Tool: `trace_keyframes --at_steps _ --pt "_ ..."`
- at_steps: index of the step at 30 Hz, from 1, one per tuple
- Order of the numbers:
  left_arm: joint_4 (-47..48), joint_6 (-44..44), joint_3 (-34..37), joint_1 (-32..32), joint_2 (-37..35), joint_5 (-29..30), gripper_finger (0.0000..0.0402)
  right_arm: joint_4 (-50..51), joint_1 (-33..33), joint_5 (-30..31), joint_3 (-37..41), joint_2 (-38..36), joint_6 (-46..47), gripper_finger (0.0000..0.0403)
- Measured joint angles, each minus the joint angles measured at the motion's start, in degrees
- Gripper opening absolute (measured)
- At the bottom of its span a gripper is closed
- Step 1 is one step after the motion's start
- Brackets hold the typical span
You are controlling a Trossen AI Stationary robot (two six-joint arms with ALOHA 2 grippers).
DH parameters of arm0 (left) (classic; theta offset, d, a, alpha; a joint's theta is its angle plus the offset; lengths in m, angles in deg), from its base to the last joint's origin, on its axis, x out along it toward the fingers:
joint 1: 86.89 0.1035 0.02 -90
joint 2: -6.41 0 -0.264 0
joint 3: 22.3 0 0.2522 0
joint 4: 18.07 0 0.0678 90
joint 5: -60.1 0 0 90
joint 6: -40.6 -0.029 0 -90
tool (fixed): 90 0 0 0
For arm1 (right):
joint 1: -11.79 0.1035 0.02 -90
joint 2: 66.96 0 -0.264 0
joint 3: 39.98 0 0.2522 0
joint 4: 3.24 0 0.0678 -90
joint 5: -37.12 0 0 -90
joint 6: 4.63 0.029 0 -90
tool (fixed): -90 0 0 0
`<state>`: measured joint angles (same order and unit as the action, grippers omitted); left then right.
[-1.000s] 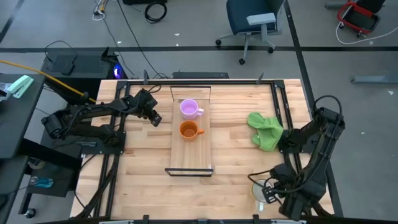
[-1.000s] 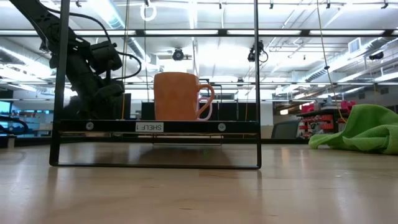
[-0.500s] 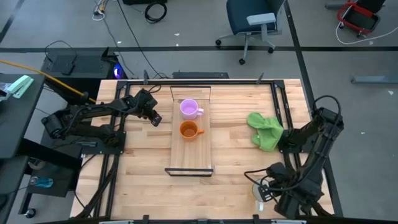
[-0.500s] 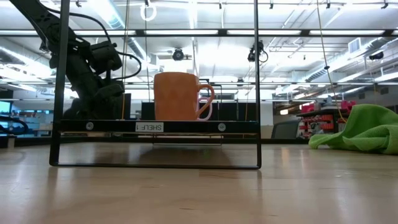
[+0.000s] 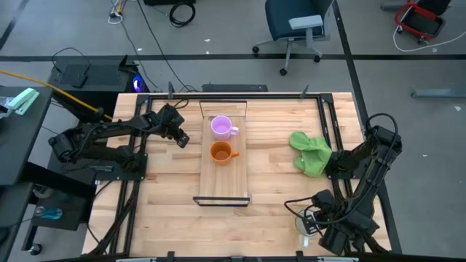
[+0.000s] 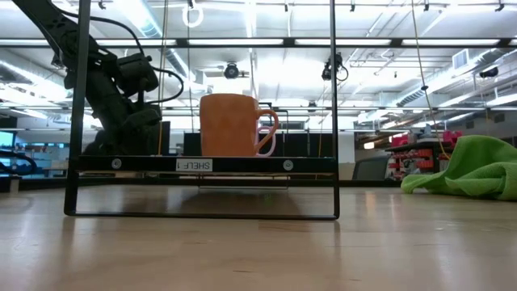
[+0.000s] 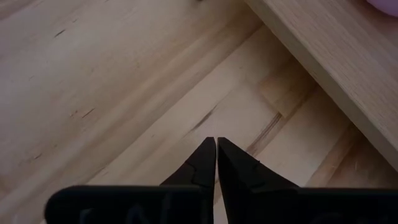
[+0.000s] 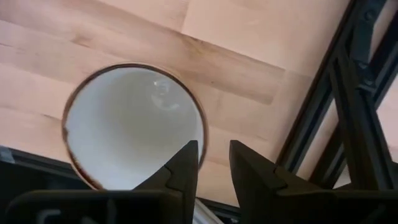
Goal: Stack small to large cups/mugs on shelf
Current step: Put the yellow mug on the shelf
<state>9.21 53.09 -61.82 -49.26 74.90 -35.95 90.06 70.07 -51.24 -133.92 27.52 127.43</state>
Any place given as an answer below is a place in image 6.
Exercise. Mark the rack with red bins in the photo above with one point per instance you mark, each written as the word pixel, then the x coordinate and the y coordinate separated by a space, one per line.
pixel 420 155

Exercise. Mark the green microfibre cloth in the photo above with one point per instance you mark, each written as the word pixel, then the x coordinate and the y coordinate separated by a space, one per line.
pixel 476 169

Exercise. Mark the medium orange mug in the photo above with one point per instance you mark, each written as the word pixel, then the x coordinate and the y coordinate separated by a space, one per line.
pixel 228 125

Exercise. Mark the black aluminium rig frame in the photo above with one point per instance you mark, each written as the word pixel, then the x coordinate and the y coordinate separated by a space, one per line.
pixel 363 41

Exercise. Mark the round black ceiling camera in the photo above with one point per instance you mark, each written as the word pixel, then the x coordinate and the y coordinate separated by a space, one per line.
pixel 231 70

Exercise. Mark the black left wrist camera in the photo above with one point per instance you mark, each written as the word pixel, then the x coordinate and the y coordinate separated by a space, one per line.
pixel 137 72

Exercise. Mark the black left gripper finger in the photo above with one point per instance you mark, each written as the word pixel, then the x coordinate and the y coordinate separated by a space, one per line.
pixel 105 143
pixel 141 116

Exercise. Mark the black frame-mounted camera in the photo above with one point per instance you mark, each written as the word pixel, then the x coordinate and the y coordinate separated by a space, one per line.
pixel 332 66

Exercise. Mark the wooden shelf with black frame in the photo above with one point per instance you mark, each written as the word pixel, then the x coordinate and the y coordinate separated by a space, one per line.
pixel 242 165

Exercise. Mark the small pink mug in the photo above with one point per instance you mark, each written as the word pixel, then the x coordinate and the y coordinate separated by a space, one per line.
pixel 271 151

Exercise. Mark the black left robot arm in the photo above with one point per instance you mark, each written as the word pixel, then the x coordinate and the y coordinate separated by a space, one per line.
pixel 44 20

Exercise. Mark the black computer monitor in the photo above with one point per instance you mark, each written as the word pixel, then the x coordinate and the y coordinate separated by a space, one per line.
pixel 161 139

